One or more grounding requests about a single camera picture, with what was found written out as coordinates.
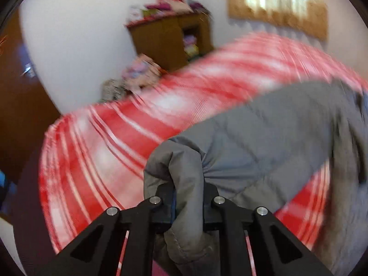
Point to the pile of colourful clothes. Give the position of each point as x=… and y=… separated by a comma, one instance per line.
x=166, y=7

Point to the red plaid bed blanket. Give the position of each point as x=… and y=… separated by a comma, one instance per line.
x=115, y=149

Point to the brown wooden desk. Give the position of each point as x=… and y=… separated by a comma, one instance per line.
x=161, y=43

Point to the black and white spotted bag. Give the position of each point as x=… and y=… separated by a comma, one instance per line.
x=112, y=90

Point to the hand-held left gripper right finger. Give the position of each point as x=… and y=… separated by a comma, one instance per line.
x=210, y=207

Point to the grey padded jacket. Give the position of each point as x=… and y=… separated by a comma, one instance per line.
x=258, y=138

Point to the brown wooden door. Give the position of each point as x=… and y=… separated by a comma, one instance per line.
x=20, y=115

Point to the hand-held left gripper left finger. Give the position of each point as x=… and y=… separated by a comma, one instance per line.
x=163, y=207

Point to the beige patterned window curtain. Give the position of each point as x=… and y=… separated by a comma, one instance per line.
x=287, y=11

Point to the folded clothes in desk shelf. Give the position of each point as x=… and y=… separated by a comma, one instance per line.
x=191, y=46

